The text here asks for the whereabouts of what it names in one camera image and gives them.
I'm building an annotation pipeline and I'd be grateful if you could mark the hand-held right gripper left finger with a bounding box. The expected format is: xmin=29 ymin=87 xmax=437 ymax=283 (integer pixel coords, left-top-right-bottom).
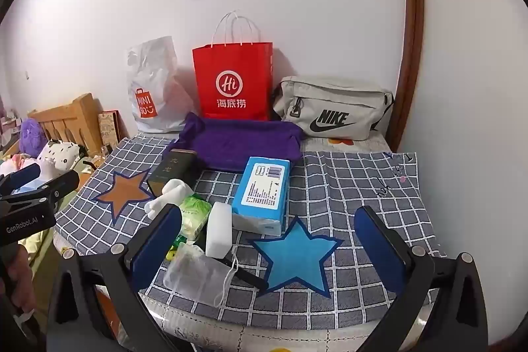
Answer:
xmin=47 ymin=204 xmax=194 ymax=352

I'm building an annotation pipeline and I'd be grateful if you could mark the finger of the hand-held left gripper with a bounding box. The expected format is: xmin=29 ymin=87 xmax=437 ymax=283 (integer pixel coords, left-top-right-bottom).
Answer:
xmin=0 ymin=170 xmax=80 ymax=212
xmin=0 ymin=163 xmax=42 ymax=192

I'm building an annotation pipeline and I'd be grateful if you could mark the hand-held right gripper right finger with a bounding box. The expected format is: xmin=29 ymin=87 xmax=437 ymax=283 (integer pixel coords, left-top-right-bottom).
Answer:
xmin=354 ymin=206 xmax=489 ymax=352

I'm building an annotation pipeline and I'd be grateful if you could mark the light green tissue packet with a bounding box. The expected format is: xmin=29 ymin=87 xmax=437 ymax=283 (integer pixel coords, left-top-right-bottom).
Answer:
xmin=177 ymin=193 xmax=213 ymax=241

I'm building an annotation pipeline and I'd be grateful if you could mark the white cloth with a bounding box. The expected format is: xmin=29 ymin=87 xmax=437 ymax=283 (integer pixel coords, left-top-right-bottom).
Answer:
xmin=144 ymin=179 xmax=195 ymax=218

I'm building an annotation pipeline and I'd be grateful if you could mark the white sponge block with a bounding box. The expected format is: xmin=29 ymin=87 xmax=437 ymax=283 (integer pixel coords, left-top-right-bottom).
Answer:
xmin=205 ymin=201 xmax=234 ymax=259

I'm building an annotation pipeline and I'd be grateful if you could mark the purple fabric storage tray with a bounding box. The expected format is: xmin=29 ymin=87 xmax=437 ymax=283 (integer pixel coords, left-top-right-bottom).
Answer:
xmin=178 ymin=112 xmax=307 ymax=173

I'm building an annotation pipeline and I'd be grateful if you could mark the person's left hand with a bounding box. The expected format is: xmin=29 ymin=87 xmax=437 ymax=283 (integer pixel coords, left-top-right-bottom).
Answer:
xmin=0 ymin=247 xmax=39 ymax=313

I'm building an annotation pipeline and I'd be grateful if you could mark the white dotted pillow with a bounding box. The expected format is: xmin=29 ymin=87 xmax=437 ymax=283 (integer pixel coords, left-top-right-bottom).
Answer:
xmin=37 ymin=140 xmax=81 ymax=173

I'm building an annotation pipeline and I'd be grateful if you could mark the purple plush toy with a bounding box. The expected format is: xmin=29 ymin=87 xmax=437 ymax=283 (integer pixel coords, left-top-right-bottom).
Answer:
xmin=20 ymin=118 xmax=45 ymax=155

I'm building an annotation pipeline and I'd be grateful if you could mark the grey checked blanket with stars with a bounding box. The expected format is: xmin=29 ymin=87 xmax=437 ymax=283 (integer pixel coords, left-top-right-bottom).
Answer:
xmin=53 ymin=131 xmax=448 ymax=322

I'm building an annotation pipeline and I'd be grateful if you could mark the wooden headboard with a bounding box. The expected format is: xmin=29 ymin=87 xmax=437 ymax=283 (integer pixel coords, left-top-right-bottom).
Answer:
xmin=28 ymin=93 xmax=104 ymax=157

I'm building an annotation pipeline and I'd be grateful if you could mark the brown patterned box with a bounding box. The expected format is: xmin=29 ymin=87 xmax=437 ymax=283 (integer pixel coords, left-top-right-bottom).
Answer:
xmin=98 ymin=110 xmax=124 ymax=150

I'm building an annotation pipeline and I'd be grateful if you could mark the dark green box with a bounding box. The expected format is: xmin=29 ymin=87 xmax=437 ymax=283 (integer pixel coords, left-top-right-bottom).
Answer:
xmin=147 ymin=149 xmax=198 ymax=198

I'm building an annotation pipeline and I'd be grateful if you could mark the black flat bar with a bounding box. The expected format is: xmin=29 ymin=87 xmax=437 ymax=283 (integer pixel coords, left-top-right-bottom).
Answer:
xmin=218 ymin=256 xmax=270 ymax=292

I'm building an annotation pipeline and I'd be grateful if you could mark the blue tissue pack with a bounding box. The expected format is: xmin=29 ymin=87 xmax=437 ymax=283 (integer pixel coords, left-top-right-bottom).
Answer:
xmin=231 ymin=156 xmax=293 ymax=236

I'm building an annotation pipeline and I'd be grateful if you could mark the white plastic bag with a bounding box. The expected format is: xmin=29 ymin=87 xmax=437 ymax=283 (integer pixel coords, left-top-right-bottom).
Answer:
xmin=126 ymin=36 xmax=194 ymax=134

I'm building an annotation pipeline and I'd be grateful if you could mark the grey waist bag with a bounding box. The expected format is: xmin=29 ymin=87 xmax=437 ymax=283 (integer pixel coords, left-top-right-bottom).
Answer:
xmin=272 ymin=76 xmax=394 ymax=142

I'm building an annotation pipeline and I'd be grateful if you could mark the red paper bag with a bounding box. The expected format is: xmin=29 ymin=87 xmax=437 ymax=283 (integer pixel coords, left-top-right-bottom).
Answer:
xmin=192 ymin=10 xmax=274 ymax=122

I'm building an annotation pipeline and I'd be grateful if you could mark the brown wooden door frame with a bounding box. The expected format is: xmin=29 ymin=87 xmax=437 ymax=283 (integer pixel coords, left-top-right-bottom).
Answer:
xmin=390 ymin=0 xmax=425 ymax=152

